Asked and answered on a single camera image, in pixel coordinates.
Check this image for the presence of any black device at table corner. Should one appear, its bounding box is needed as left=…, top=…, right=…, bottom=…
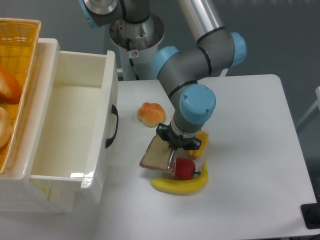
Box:
left=300, top=203, right=320, bottom=230

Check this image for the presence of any yellow bell pepper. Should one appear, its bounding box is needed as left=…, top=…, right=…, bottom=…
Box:
left=186, top=130, right=209, bottom=159

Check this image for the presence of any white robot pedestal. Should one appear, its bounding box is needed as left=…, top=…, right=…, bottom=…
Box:
left=109, top=12, right=165, bottom=81

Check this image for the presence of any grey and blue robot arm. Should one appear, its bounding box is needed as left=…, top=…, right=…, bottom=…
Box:
left=79, top=0, right=247, bottom=150

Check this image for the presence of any pale round bread in basket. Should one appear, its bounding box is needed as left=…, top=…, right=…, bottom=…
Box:
left=0, top=107, right=13, bottom=148

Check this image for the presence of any white frame at right edge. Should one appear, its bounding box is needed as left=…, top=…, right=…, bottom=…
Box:
left=295, top=86, right=320, bottom=134

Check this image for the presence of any orange glazed bread bun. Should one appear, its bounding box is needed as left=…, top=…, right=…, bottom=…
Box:
left=136, top=102, right=166, bottom=128

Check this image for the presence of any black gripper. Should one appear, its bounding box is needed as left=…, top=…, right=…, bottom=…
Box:
left=156, top=123, right=202, bottom=151

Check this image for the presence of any toast slice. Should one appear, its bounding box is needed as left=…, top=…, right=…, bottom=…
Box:
left=139, top=134, right=177, bottom=175

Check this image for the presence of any white open drawer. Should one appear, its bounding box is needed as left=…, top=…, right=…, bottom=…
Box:
left=31, top=51, right=118, bottom=204

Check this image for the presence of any white drawer cabinet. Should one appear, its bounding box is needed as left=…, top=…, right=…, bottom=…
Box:
left=0, top=38, right=75, bottom=213

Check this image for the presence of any black drawer handle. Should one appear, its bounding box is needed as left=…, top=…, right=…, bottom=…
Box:
left=105, top=104, right=119, bottom=149

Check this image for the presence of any yellow banana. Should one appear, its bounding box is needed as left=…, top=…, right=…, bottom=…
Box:
left=150, top=162, right=209, bottom=195

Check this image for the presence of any orange bread in basket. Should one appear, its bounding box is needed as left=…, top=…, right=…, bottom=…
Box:
left=0, top=65, right=23, bottom=104

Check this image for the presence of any orange wicker basket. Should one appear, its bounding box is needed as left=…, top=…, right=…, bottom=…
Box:
left=0, top=18, right=41, bottom=174

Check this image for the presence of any red bell pepper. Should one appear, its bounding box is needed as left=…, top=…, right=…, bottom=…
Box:
left=174, top=158, right=201, bottom=181

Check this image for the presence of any white bracket behind table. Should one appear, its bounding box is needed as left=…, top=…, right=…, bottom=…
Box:
left=219, top=68, right=229, bottom=77

